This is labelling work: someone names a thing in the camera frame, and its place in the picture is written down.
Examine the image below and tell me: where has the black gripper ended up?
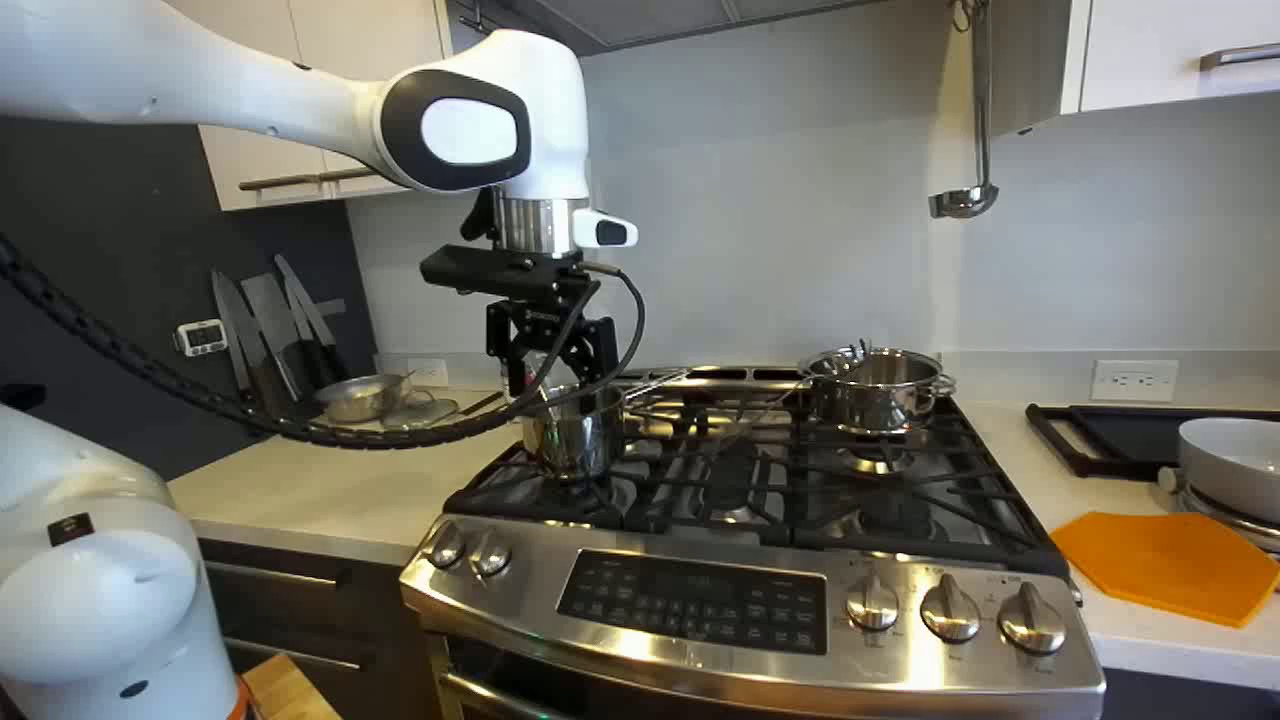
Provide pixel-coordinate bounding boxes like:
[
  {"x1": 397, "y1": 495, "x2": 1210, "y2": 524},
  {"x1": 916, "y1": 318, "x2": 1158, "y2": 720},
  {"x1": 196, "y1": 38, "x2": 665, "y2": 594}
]
[{"x1": 481, "y1": 291, "x2": 625, "y2": 408}]

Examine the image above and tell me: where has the small steel pot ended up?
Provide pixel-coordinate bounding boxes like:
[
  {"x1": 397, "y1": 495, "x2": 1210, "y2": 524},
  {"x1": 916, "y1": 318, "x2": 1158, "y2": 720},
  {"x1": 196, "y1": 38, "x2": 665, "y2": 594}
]
[{"x1": 517, "y1": 374, "x2": 672, "y2": 489}]

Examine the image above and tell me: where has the steel pot with lid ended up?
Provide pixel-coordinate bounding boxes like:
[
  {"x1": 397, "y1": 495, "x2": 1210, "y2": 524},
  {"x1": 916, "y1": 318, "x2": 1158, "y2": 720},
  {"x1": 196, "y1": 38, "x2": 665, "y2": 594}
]
[{"x1": 796, "y1": 339, "x2": 962, "y2": 439}]

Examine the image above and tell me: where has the steel stove knob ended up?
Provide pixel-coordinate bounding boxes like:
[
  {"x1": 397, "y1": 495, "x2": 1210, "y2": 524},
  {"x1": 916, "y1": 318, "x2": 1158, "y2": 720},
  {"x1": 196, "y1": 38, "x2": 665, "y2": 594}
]
[
  {"x1": 426, "y1": 524, "x2": 473, "y2": 573},
  {"x1": 916, "y1": 573, "x2": 987, "y2": 648},
  {"x1": 843, "y1": 573, "x2": 905, "y2": 635},
  {"x1": 468, "y1": 530, "x2": 517, "y2": 582},
  {"x1": 996, "y1": 578, "x2": 1071, "y2": 661}
]

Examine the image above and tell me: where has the glass lid with round knob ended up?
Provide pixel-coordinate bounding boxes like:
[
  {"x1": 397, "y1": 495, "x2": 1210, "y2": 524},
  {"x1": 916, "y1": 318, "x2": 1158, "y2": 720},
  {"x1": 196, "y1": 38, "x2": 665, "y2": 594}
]
[{"x1": 316, "y1": 373, "x2": 411, "y2": 433}]

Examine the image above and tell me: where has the stainless steel gas range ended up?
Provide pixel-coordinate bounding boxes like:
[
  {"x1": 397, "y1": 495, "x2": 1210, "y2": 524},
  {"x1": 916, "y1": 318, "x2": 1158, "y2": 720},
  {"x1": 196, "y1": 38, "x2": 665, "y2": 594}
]
[{"x1": 397, "y1": 354, "x2": 1111, "y2": 720}]

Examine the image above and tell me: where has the black cast iron grate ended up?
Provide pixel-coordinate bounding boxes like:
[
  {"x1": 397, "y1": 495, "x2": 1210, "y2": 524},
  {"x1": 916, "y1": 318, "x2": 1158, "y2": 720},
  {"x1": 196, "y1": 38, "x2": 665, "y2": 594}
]
[{"x1": 443, "y1": 367, "x2": 1071, "y2": 578}]

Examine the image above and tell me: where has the steel kitchen knife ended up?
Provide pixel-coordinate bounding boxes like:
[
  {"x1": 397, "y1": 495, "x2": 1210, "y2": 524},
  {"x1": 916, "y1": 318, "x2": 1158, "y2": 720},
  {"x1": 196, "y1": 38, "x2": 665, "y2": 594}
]
[
  {"x1": 238, "y1": 271, "x2": 322, "y2": 391},
  {"x1": 274, "y1": 250, "x2": 349, "y2": 367},
  {"x1": 208, "y1": 266, "x2": 274, "y2": 398}
]

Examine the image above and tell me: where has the dark lower cabinet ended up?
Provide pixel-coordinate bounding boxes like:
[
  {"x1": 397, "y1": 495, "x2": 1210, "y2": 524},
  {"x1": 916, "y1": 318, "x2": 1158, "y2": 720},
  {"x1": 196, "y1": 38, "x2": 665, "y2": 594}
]
[{"x1": 196, "y1": 534, "x2": 443, "y2": 720}]

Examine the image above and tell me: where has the small white timer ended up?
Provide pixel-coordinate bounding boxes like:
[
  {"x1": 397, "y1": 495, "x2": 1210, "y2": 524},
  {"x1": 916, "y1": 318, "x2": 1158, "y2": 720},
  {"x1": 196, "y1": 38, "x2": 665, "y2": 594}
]
[{"x1": 178, "y1": 316, "x2": 232, "y2": 361}]

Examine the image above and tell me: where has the wooden board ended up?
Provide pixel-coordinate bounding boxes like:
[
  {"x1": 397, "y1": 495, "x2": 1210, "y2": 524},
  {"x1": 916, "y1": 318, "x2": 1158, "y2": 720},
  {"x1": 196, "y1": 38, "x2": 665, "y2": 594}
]
[{"x1": 238, "y1": 653, "x2": 345, "y2": 720}]

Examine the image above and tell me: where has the hanging steel ladle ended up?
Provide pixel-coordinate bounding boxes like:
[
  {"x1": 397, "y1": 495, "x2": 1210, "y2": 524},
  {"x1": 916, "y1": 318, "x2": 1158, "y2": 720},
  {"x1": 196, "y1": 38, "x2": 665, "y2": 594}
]
[{"x1": 928, "y1": 0, "x2": 1003, "y2": 223}]

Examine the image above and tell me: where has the black tray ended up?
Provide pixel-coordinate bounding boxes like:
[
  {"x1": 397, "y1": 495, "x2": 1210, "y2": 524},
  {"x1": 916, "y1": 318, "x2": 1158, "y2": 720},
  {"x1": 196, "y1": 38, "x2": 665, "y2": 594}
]
[{"x1": 1019, "y1": 398, "x2": 1280, "y2": 483}]

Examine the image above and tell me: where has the orange cutting mat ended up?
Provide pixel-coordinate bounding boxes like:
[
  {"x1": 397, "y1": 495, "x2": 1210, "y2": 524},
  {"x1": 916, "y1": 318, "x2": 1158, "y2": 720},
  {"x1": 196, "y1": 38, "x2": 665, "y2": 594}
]
[{"x1": 1047, "y1": 507, "x2": 1280, "y2": 633}]

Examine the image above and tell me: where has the white pan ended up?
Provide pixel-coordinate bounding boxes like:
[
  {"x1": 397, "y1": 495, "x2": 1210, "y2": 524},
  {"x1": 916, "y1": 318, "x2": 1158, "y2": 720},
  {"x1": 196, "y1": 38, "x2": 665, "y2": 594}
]
[{"x1": 1158, "y1": 411, "x2": 1280, "y2": 530}]

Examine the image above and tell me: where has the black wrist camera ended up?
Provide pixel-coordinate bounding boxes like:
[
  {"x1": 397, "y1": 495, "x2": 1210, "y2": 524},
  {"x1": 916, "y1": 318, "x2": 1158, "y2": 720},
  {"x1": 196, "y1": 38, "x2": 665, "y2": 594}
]
[{"x1": 420, "y1": 240, "x2": 604, "y2": 304}]

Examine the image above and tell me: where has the glass lid with loop handle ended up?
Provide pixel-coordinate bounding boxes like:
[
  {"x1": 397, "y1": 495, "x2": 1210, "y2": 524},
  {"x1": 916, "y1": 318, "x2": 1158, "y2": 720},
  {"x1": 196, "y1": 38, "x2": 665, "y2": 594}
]
[{"x1": 377, "y1": 391, "x2": 463, "y2": 436}]

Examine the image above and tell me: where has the white wall outlet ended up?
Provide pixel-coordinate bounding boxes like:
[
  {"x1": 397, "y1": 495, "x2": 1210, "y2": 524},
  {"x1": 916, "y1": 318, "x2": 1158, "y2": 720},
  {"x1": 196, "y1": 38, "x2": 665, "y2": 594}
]
[{"x1": 1090, "y1": 354, "x2": 1186, "y2": 404}]

